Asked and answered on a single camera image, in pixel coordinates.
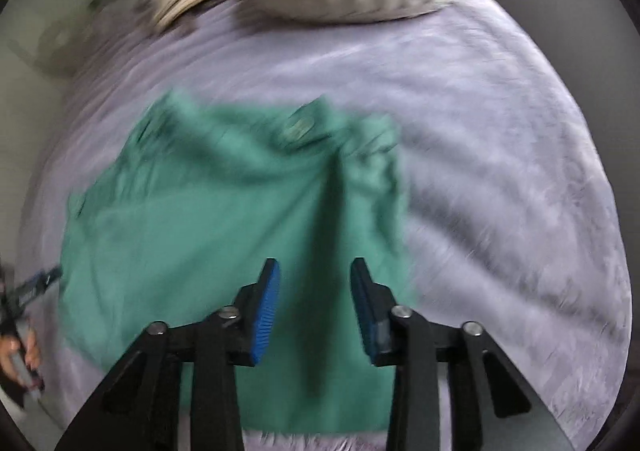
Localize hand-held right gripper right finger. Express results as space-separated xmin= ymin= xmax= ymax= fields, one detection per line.
xmin=350 ymin=257 xmax=533 ymax=451

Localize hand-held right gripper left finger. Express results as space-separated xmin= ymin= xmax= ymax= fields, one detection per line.
xmin=55 ymin=258 xmax=281 ymax=451

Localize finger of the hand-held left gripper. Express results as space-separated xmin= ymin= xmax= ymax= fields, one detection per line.
xmin=12 ymin=266 xmax=65 ymax=307

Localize green work jacket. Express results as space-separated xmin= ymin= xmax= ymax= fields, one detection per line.
xmin=59 ymin=88 xmax=421 ymax=434

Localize person's left hand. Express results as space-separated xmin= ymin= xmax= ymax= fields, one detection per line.
xmin=0 ymin=331 xmax=42 ymax=388

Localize lavender bed blanket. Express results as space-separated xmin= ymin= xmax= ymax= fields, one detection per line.
xmin=10 ymin=0 xmax=631 ymax=451

